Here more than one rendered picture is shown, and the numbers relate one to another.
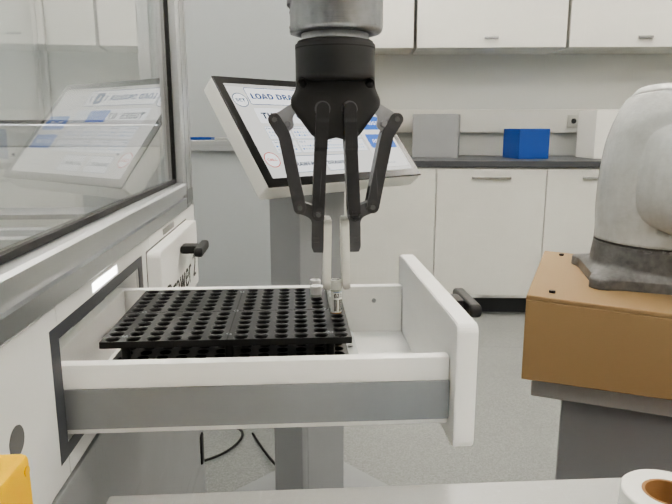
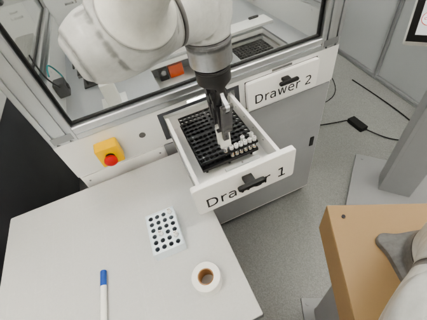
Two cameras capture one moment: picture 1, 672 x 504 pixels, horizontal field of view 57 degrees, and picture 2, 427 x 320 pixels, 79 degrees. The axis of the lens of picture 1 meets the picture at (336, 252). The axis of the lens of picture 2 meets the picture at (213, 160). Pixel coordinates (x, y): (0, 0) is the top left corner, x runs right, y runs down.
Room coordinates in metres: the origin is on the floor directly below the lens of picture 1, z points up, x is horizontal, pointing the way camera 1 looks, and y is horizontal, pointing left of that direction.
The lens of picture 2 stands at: (0.49, -0.48, 1.43)
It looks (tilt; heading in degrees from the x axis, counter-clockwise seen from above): 48 degrees down; 80
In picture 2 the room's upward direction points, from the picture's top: 12 degrees counter-clockwise
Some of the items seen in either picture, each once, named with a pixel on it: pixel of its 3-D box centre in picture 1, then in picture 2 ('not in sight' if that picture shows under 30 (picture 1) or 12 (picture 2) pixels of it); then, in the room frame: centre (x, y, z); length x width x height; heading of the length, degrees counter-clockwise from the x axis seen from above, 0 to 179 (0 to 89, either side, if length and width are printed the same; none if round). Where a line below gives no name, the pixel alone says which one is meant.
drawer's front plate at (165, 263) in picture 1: (176, 269); (282, 84); (0.92, 0.24, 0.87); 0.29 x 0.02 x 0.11; 4
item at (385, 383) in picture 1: (228, 344); (215, 135); (0.61, 0.11, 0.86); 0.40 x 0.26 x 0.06; 94
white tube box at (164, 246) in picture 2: not in sight; (165, 232); (0.37, -0.10, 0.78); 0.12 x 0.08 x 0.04; 92
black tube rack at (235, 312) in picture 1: (237, 340); (216, 136); (0.61, 0.10, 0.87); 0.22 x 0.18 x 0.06; 94
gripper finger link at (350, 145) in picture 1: (351, 161); (221, 111); (0.61, -0.01, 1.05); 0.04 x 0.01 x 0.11; 4
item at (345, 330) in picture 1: (335, 311); (229, 150); (0.62, 0.00, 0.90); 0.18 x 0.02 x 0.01; 4
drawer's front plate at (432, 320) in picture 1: (428, 331); (245, 180); (0.62, -0.10, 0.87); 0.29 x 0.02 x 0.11; 4
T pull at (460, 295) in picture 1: (455, 302); (249, 180); (0.62, -0.12, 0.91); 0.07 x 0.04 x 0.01; 4
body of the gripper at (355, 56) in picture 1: (335, 89); (215, 83); (0.61, 0.00, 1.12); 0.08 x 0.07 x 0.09; 94
